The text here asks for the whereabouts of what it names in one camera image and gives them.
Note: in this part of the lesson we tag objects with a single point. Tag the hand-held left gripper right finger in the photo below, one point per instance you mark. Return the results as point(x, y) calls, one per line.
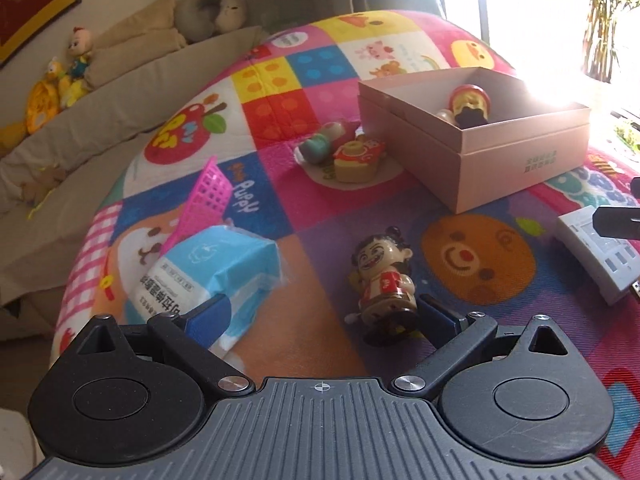
point(440, 320)

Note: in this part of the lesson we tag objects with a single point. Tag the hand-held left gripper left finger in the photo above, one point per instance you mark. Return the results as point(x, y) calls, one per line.
point(207, 317)

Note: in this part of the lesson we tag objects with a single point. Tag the white charger with plug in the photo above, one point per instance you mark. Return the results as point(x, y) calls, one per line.
point(600, 260)

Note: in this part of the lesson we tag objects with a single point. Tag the blue white tissue pack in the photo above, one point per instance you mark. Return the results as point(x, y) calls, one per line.
point(210, 260)

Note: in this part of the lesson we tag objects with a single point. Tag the wind-up doll toy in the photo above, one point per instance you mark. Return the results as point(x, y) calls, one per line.
point(385, 285)

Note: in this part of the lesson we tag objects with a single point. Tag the pink plastic basket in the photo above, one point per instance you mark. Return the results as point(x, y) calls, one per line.
point(207, 200)

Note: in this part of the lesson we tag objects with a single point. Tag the pink cardboard box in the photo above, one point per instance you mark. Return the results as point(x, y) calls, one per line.
point(510, 160)

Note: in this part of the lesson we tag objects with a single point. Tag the yellow red cake toy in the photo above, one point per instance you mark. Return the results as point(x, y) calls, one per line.
point(355, 165)

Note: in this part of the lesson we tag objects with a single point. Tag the red yellow bearded figure toy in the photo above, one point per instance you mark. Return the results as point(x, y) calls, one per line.
point(467, 102)

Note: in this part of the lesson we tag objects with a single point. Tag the pink green figure toy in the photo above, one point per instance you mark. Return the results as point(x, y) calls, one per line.
point(315, 150)

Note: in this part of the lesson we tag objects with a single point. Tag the colourful cartoon play mat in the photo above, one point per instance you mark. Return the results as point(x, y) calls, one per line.
point(320, 210)

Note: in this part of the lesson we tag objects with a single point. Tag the green potted plant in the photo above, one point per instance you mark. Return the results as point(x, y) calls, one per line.
point(607, 15)

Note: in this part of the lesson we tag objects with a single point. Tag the brown plush toy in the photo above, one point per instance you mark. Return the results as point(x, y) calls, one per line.
point(42, 185)

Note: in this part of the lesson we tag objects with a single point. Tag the sofa with beige cover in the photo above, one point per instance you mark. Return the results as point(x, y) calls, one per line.
point(100, 100)

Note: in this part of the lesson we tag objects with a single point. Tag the yellow striped plush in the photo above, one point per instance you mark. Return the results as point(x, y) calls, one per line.
point(42, 107)

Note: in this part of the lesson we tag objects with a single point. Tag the yellow pillow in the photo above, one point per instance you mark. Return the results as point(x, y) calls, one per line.
point(12, 135)

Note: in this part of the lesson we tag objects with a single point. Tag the yellow bird plush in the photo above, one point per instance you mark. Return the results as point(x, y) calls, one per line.
point(62, 85)

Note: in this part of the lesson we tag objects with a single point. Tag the beige folded blanket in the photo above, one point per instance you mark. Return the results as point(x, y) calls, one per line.
point(135, 45)

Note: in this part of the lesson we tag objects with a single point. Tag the cartoon boy doll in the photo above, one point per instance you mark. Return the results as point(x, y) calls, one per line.
point(77, 57)

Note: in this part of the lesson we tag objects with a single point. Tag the grey neck pillow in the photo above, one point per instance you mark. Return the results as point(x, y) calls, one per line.
point(192, 10)

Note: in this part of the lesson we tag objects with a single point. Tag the white bear plush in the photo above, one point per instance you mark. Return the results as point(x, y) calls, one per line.
point(231, 10)

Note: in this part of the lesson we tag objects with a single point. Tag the large framed red picture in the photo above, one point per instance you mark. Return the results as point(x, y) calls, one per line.
point(30, 0)

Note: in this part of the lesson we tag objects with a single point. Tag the dark window frame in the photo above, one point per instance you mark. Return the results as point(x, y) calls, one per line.
point(484, 12)

